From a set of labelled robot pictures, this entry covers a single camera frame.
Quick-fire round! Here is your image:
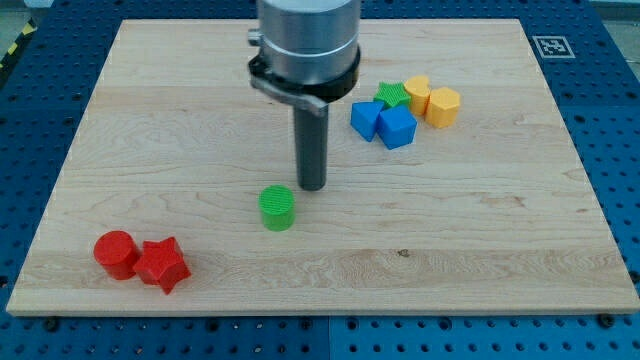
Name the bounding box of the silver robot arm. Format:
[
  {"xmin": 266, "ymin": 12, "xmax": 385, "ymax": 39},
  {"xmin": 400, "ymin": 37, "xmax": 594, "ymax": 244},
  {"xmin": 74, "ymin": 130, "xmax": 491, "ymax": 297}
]
[{"xmin": 248, "ymin": 0, "xmax": 361, "ymax": 117}]

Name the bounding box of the green star block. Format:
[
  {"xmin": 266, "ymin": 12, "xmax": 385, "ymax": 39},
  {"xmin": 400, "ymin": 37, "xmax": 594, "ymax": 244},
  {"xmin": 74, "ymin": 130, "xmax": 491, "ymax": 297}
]
[{"xmin": 373, "ymin": 82, "xmax": 411, "ymax": 109}]

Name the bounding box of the red star block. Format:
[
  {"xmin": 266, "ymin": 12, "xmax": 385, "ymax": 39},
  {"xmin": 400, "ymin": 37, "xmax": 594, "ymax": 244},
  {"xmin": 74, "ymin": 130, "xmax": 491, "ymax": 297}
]
[{"xmin": 133, "ymin": 237, "xmax": 192, "ymax": 295}]

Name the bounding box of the green cylinder block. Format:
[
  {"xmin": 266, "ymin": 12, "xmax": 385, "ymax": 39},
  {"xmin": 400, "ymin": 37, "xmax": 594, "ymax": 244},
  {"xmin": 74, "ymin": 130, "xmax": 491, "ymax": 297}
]
[{"xmin": 258, "ymin": 185, "xmax": 295, "ymax": 231}]

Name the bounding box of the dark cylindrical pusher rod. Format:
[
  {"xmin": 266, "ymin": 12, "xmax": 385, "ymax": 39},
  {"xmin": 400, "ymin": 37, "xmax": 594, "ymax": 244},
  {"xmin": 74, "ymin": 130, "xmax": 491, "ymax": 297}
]
[{"xmin": 293, "ymin": 108, "xmax": 329, "ymax": 191}]

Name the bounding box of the blue triangle block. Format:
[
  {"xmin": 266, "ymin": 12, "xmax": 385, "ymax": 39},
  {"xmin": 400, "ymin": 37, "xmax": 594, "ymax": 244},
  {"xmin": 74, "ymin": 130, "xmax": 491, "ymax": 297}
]
[{"xmin": 350, "ymin": 101, "xmax": 384, "ymax": 142}]

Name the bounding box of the blue cube block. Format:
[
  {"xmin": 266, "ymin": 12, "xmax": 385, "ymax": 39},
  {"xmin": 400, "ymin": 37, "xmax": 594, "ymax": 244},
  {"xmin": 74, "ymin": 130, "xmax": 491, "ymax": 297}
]
[{"xmin": 377, "ymin": 105, "xmax": 417, "ymax": 150}]

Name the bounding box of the yellow heart block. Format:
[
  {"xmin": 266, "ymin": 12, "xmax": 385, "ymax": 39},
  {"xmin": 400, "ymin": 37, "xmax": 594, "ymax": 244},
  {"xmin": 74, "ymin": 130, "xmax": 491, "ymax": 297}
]
[{"xmin": 404, "ymin": 75, "xmax": 431, "ymax": 116}]

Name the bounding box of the yellow hexagon block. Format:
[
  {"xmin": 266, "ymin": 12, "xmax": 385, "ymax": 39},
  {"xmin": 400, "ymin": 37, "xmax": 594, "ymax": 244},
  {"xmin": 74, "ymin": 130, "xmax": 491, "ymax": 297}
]
[{"xmin": 425, "ymin": 87, "xmax": 461, "ymax": 128}]

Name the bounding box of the wooden board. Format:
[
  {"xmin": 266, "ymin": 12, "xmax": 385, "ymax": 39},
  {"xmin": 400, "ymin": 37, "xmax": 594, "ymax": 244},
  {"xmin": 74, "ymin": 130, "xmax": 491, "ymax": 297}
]
[{"xmin": 7, "ymin": 19, "xmax": 639, "ymax": 317}]

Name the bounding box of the red cylinder block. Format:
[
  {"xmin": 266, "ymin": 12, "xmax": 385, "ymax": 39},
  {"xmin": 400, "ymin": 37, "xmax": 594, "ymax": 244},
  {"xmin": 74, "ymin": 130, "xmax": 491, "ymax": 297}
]
[{"xmin": 93, "ymin": 230, "xmax": 141, "ymax": 280}]

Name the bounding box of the white fiducial marker tag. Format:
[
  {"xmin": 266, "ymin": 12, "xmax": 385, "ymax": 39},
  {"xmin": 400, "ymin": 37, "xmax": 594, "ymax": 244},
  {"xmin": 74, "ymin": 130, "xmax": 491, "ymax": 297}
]
[{"xmin": 533, "ymin": 35, "xmax": 575, "ymax": 59}]

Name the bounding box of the black yellow hazard tape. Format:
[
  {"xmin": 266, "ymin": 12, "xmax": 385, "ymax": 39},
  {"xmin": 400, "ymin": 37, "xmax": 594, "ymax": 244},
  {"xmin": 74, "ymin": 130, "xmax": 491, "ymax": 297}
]
[{"xmin": 1, "ymin": 18, "xmax": 38, "ymax": 73}]

